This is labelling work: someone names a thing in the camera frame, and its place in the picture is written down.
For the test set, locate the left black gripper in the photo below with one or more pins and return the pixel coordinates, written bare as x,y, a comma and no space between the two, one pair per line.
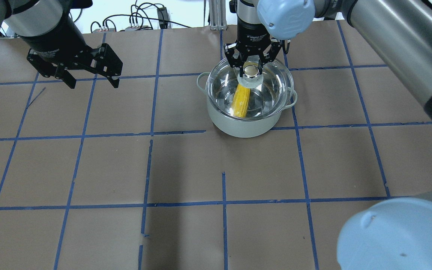
55,42

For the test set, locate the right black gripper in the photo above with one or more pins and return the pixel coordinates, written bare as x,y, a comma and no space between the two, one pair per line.
252,34

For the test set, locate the yellow corn cob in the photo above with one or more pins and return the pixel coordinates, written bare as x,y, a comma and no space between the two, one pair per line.
240,101

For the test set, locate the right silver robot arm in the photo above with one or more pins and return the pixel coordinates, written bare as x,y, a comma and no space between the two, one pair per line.
395,234

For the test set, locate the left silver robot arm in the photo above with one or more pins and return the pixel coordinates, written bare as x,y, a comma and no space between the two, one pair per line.
37,17

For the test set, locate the white cooking pot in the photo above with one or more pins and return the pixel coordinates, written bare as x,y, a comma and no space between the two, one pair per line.
243,129

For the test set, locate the brown paper table mat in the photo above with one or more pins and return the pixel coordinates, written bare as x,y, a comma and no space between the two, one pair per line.
138,177

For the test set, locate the aluminium frame post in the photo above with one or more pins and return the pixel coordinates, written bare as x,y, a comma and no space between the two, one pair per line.
217,15

